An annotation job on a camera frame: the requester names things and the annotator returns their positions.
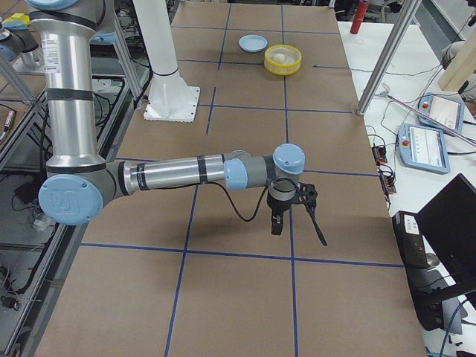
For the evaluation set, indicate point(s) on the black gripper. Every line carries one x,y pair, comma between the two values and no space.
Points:
277,206

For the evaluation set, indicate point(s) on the pale white bun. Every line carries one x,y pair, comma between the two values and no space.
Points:
279,58

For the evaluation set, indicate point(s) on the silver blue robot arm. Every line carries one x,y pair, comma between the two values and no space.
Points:
80,182

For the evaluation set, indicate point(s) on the near orange black connector block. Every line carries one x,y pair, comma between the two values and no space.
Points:
387,178

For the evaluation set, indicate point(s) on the orange black connector block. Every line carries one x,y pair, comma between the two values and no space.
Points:
379,150
387,178

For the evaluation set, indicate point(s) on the far orange black connector block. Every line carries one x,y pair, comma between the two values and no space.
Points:
379,150

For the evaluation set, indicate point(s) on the brown paper table cover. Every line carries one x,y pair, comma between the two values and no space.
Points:
195,271

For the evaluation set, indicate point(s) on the near teach pendant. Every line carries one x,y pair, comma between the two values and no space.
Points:
423,148

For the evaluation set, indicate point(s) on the teach pendant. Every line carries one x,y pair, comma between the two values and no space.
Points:
447,111
423,148

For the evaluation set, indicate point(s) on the black monitor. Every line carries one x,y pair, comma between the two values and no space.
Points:
448,224

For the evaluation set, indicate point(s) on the black computer box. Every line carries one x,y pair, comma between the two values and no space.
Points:
434,299

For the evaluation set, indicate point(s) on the light blue plate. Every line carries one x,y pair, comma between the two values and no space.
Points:
253,43

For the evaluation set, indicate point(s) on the far teach pendant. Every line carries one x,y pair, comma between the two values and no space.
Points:
447,111

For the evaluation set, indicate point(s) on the red bottle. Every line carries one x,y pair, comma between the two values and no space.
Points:
359,16

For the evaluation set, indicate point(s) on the wooden beam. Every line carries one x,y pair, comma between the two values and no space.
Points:
459,66

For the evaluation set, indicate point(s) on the white camera mast base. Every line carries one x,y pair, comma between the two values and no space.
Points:
169,98

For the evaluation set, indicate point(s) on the aluminium frame post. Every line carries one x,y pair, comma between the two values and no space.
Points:
399,29

